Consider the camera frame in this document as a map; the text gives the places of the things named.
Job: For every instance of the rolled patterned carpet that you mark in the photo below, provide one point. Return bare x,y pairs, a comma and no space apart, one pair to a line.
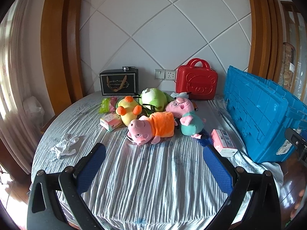
287,66

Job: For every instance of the pink green small box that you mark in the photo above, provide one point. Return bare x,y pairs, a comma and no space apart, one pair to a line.
110,121

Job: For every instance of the blue plastic storage crate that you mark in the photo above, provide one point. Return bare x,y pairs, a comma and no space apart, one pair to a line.
262,110

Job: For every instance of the crumpled white tissue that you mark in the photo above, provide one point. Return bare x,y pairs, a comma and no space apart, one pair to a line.
65,146

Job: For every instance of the black gift box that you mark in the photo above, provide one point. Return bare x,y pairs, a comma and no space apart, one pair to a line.
119,82

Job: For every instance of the pink white carton box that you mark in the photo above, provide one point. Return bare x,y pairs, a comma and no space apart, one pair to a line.
223,143

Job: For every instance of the green wet wipes pack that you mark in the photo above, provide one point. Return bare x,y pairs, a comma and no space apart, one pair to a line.
108,105

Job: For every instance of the white plastic bag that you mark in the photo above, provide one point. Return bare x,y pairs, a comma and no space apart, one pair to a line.
34,111

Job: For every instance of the green frog plush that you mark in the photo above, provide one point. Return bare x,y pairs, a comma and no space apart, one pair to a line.
155,99

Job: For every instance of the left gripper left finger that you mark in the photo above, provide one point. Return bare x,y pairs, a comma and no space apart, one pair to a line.
44,209

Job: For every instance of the person's hand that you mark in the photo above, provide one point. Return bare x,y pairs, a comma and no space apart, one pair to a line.
299,205

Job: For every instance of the sheer pink curtain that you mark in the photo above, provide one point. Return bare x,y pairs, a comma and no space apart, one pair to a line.
18,134

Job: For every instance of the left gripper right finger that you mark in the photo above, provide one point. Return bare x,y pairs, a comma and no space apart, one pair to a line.
263,210

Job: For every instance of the pink pig plush orange dress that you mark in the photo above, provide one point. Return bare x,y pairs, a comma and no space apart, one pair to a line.
152,129

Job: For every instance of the yellow duck plush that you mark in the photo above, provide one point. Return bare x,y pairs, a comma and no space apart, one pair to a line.
128,109

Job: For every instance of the red toy suitcase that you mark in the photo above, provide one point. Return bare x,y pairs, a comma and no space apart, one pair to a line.
198,79

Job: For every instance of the pink pig plush teal shirt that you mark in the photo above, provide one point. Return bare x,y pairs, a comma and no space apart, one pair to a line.
190,123

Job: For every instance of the striped blue tablecloth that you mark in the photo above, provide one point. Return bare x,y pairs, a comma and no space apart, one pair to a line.
163,186

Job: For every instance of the white wall socket panel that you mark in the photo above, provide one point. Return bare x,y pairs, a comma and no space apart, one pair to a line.
161,74

